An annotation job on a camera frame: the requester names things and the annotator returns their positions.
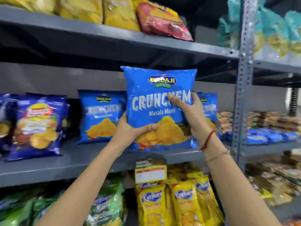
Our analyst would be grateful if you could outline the large blue chips bag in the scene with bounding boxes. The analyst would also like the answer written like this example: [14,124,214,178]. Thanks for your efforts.
[120,65,198,152]

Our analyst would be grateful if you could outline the dark blue chips bag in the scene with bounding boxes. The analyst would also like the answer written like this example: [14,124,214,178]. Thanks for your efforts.
[4,93,70,162]
[0,93,20,154]

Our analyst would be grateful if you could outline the red and yellow chips bag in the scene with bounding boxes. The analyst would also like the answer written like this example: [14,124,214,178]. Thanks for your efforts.
[132,0,194,42]

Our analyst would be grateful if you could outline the row of teal snack bags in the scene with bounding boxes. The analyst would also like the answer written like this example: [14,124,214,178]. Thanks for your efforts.
[216,0,301,57]

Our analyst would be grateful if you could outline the pile of mixed snack packets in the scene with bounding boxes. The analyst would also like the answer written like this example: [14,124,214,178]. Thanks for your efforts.
[245,150,301,207]

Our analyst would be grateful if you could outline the person's left forearm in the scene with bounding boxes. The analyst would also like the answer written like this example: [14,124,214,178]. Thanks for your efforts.
[35,141,125,226]

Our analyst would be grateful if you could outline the pile of blue biscuit packets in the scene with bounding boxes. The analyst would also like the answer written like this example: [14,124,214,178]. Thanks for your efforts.
[223,128,300,145]

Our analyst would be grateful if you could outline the grey metal shelf rack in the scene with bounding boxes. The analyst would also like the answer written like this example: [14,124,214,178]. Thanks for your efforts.
[232,0,301,224]
[0,4,259,188]

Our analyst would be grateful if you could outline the black coiled spring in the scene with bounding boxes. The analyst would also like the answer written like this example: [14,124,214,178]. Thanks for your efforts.
[289,88,299,116]

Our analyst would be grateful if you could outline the person's right forearm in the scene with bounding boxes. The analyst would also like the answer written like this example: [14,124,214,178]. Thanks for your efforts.
[202,131,283,226]

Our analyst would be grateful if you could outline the thin beige thread bracelet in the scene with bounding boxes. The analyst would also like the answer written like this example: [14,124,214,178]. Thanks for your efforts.
[205,150,230,162]

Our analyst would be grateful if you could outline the row of yellow snack packets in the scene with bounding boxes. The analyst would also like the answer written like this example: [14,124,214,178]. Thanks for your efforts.
[135,162,225,226]

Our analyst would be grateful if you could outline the person's right hand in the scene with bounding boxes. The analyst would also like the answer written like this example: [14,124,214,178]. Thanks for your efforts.
[167,92,216,146]

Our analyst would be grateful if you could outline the person's left hand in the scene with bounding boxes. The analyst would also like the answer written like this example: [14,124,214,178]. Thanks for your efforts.
[110,111,158,155]

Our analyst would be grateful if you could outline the row of green snack packets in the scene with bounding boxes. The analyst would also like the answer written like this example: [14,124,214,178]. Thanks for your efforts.
[0,176,128,226]

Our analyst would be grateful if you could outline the yellow shelf price tag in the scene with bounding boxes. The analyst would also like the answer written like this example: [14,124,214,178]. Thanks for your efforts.
[135,159,167,184]

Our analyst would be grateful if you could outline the stacks of small colourful packets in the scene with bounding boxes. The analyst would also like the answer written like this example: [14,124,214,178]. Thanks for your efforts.
[217,111,301,132]

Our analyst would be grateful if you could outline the red thread bracelet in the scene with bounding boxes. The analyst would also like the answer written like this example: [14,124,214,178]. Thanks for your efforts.
[200,129,216,151]

